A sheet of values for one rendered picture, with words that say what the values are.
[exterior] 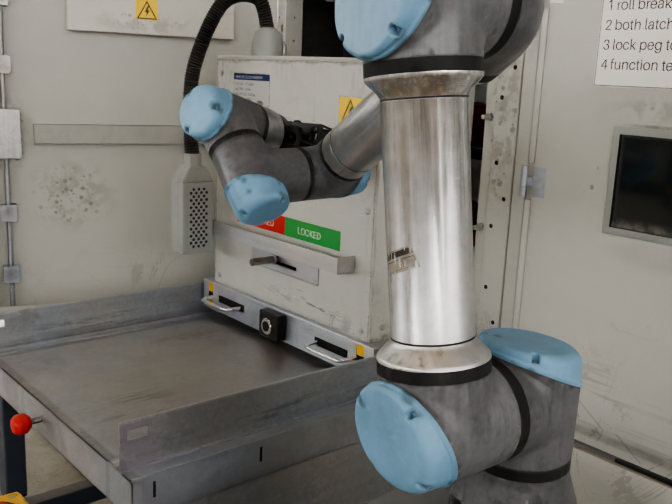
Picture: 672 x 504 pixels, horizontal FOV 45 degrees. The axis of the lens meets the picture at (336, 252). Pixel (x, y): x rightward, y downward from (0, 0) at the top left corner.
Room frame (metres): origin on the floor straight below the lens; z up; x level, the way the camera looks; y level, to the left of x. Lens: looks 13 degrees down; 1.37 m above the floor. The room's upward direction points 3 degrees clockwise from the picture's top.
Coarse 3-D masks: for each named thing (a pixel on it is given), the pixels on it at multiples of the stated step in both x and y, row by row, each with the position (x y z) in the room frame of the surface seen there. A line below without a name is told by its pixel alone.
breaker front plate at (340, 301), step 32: (224, 64) 1.64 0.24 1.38; (256, 64) 1.56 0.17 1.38; (288, 64) 1.48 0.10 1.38; (320, 64) 1.41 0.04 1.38; (352, 64) 1.35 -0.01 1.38; (288, 96) 1.48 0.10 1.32; (320, 96) 1.41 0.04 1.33; (352, 96) 1.35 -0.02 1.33; (320, 224) 1.40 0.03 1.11; (352, 224) 1.33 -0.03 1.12; (224, 256) 1.63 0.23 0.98; (256, 256) 1.54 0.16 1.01; (256, 288) 1.54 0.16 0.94; (288, 288) 1.46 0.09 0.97; (320, 288) 1.39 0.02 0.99; (352, 288) 1.33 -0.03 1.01; (320, 320) 1.39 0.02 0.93; (352, 320) 1.32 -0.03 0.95
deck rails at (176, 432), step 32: (160, 288) 1.61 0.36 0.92; (192, 288) 1.66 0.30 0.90; (32, 320) 1.44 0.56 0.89; (64, 320) 1.48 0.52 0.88; (96, 320) 1.52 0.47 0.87; (128, 320) 1.56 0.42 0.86; (160, 320) 1.60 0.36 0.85; (0, 352) 1.37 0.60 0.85; (288, 384) 1.14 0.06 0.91; (320, 384) 1.18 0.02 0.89; (352, 384) 1.22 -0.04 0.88; (160, 416) 1.00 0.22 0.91; (192, 416) 1.03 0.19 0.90; (224, 416) 1.06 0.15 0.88; (256, 416) 1.10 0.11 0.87; (288, 416) 1.14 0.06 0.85; (128, 448) 0.97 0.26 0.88; (160, 448) 1.00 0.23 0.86; (192, 448) 1.03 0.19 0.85
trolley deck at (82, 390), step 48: (144, 336) 1.50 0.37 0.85; (192, 336) 1.52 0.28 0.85; (240, 336) 1.53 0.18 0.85; (0, 384) 1.31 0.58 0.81; (48, 384) 1.24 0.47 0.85; (96, 384) 1.25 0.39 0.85; (144, 384) 1.26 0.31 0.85; (192, 384) 1.27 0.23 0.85; (240, 384) 1.28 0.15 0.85; (48, 432) 1.15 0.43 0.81; (96, 432) 1.07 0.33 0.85; (144, 432) 1.08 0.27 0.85; (288, 432) 1.10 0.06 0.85; (336, 432) 1.16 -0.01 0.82; (96, 480) 1.02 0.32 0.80; (144, 480) 0.95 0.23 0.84; (192, 480) 0.99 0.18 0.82; (240, 480) 1.05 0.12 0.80
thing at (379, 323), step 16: (384, 208) 1.30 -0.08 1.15; (384, 224) 1.30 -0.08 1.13; (384, 240) 1.31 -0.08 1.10; (384, 256) 1.31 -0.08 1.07; (384, 272) 1.31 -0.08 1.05; (384, 288) 1.31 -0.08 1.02; (384, 304) 1.31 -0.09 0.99; (384, 320) 1.31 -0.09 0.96; (368, 336) 1.29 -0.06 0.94; (384, 336) 1.31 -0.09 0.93
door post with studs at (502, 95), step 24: (504, 72) 1.38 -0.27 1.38; (504, 96) 1.37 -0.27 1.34; (504, 120) 1.37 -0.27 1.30; (504, 144) 1.37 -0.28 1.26; (504, 168) 1.36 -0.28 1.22; (480, 192) 1.41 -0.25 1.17; (504, 192) 1.36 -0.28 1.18; (480, 216) 1.40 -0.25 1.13; (504, 216) 1.36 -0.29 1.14; (480, 240) 1.40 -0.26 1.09; (504, 240) 1.35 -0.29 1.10; (480, 264) 1.40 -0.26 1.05; (480, 288) 1.39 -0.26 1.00; (480, 312) 1.38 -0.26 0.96
